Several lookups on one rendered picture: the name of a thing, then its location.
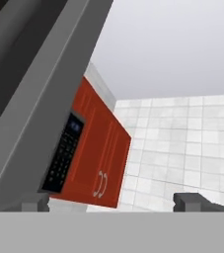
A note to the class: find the grey microwave with black panel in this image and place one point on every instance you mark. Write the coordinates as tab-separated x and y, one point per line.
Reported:
64	154

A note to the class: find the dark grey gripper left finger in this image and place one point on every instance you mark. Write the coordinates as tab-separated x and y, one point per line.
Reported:
34	201

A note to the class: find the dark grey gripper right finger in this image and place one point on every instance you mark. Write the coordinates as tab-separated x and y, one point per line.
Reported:
186	200

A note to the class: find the grey microwave door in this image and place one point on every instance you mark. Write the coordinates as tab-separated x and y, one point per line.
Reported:
34	99

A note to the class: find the red cupboard door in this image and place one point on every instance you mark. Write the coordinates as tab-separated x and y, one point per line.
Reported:
90	145
116	164

